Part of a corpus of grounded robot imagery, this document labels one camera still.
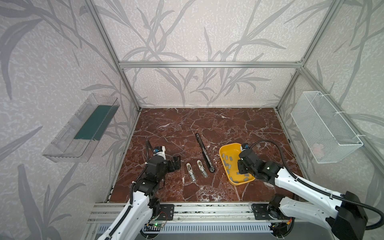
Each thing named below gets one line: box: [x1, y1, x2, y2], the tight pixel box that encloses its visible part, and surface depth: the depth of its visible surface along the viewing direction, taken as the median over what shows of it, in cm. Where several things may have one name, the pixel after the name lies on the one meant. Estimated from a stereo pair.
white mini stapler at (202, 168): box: [197, 160, 209, 178], surface depth 88 cm
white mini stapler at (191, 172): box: [186, 163, 197, 182], surface depth 86 cm
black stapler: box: [195, 133, 216, 173], surface depth 95 cm
